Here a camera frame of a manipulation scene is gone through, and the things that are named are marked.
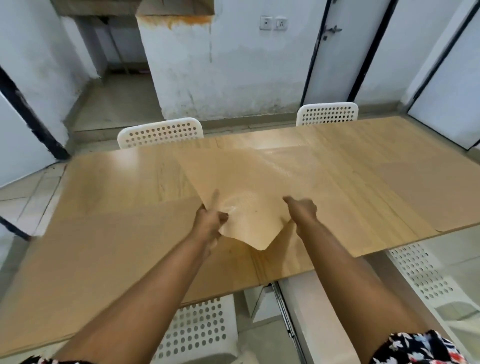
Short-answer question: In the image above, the person's left hand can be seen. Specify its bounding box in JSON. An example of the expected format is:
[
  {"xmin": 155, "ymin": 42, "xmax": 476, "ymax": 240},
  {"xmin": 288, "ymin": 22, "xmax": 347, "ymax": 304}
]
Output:
[{"xmin": 191, "ymin": 189, "xmax": 230, "ymax": 260}]

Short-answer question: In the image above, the person's right hand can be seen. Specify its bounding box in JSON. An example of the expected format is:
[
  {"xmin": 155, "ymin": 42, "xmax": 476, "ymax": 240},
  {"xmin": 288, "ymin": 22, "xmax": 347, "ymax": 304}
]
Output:
[{"xmin": 282, "ymin": 195, "xmax": 319, "ymax": 235}]

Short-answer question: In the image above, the person's left forearm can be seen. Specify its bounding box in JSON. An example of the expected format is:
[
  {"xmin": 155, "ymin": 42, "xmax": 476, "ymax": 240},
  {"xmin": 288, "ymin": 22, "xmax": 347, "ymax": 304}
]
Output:
[{"xmin": 54, "ymin": 239, "xmax": 226, "ymax": 364}]

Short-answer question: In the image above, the person's right forearm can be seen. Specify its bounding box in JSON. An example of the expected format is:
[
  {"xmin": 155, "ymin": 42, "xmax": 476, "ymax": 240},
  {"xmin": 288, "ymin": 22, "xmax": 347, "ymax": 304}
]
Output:
[{"xmin": 296, "ymin": 217, "xmax": 432, "ymax": 364}]

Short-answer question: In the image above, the wooden table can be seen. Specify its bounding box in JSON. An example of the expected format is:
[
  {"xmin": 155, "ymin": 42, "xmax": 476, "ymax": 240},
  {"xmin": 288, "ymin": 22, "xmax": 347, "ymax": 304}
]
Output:
[{"xmin": 0, "ymin": 115, "xmax": 480, "ymax": 357}]

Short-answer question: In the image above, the white perforated plastic chair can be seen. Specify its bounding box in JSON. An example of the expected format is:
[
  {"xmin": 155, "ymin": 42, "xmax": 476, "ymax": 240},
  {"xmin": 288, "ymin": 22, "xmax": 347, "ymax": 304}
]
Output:
[
  {"xmin": 295, "ymin": 101, "xmax": 360, "ymax": 128},
  {"xmin": 117, "ymin": 116, "xmax": 205, "ymax": 150},
  {"xmin": 149, "ymin": 294, "xmax": 239, "ymax": 364},
  {"xmin": 385, "ymin": 239, "xmax": 480, "ymax": 324}
]

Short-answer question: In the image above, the white door with metal latch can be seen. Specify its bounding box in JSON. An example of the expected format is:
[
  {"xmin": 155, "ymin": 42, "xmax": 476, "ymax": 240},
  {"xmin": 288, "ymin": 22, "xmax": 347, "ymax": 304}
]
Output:
[{"xmin": 301, "ymin": 0, "xmax": 398, "ymax": 108}]

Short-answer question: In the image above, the black floral garment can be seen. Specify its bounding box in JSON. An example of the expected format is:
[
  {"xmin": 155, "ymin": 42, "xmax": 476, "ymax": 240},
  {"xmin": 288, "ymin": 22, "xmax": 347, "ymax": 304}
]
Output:
[{"xmin": 18, "ymin": 329, "xmax": 470, "ymax": 364}]

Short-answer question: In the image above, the grey stone counter slab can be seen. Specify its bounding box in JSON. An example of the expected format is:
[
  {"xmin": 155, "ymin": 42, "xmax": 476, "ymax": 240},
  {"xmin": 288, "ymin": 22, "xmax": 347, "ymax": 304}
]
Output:
[{"xmin": 50, "ymin": 0, "xmax": 217, "ymax": 18}]

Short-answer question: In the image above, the metal door latch handle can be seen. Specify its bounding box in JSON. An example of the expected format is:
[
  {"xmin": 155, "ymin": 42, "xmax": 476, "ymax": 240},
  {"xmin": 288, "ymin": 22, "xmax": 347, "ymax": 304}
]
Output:
[{"xmin": 322, "ymin": 25, "xmax": 343, "ymax": 42}]

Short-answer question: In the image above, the white door black frame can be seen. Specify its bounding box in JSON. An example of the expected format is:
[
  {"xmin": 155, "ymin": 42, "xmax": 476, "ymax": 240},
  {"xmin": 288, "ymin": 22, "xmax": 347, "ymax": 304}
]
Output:
[
  {"xmin": 0, "ymin": 65, "xmax": 72, "ymax": 241},
  {"xmin": 406, "ymin": 0, "xmax": 480, "ymax": 151}
]

